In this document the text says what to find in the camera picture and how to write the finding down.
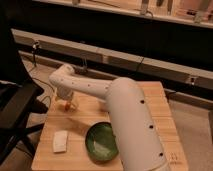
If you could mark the orange red pepper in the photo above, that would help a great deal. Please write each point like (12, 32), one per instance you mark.
(67, 106)

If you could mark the black office chair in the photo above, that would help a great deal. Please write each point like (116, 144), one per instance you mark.
(14, 117)

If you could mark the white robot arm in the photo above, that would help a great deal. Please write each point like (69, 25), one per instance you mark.
(135, 133)

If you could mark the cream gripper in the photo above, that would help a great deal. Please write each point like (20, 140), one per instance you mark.
(73, 102)

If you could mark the green ceramic bowl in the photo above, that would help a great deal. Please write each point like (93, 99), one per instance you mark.
(100, 142)

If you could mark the white plastic cup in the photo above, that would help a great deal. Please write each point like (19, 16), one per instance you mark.
(102, 105)

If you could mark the white folded cloth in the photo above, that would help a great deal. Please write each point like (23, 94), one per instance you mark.
(60, 141)

